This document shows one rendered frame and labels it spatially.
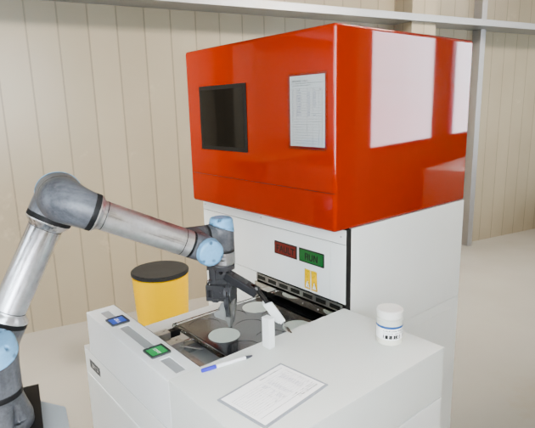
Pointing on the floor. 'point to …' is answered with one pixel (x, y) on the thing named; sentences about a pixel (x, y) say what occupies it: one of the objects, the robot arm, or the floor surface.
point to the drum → (160, 290)
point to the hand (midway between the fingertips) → (232, 323)
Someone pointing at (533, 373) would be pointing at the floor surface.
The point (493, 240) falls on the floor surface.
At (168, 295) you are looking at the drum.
